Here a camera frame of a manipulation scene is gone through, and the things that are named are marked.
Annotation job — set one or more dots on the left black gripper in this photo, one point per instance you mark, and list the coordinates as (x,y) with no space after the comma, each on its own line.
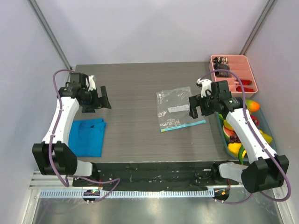
(101,102)

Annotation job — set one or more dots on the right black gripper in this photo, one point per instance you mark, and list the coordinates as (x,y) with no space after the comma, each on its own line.
(197,105)

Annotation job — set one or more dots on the clear zip top bag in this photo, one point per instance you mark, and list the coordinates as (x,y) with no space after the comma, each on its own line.
(173,109)

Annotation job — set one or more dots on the purple grape bunch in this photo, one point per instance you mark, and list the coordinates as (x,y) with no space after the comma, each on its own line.
(234,139)

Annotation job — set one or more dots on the orange green mango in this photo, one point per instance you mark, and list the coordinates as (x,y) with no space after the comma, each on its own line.
(252,105)

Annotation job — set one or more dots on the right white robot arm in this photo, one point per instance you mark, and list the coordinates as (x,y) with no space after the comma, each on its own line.
(266,169)

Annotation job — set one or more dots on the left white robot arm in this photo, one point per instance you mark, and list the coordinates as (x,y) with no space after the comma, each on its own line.
(53,155)

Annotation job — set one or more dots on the watermelon slice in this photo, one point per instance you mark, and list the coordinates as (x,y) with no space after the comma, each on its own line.
(227,133)

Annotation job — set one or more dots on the blue folded cloth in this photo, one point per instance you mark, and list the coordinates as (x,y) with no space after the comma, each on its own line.
(86,137)

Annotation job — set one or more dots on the red clips in tray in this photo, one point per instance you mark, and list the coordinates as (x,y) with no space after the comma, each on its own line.
(247,85)

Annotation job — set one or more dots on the black parts in tray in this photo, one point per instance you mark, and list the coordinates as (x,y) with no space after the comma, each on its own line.
(221,63)

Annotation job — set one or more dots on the pink compartment tray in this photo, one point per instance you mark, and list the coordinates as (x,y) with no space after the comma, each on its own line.
(239,65)

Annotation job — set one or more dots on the green chili pepper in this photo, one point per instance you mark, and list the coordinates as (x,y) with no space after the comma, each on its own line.
(241,154)

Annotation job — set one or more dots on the blue fruit bin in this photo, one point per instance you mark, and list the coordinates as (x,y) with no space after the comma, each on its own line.
(263,125)

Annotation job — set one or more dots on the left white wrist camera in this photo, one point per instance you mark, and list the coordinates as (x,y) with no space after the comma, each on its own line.
(91,83)

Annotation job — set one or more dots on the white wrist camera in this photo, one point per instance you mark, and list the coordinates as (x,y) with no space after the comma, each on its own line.
(205,85)
(91,83)

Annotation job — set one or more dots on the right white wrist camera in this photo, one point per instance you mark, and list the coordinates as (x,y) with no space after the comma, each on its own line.
(205,85)

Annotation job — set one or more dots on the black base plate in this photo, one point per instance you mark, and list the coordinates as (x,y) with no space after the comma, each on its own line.
(158,176)

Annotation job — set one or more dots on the white slotted cable duct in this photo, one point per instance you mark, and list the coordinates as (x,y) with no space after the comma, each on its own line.
(87,193)

